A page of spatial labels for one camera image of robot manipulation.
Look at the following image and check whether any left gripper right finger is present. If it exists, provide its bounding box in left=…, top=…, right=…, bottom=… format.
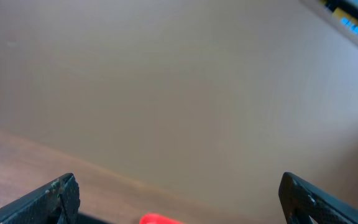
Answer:
left=278, top=172, right=358, bottom=224

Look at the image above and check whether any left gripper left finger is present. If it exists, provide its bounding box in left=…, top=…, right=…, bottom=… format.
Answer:
left=0, top=173, right=80, bottom=224

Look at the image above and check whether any black rectangular tray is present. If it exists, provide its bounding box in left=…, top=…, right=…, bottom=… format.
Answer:
left=76, top=213, right=111, bottom=224

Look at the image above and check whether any red plastic tray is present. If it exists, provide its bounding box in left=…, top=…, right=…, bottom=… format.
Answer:
left=139, top=213, right=183, bottom=224

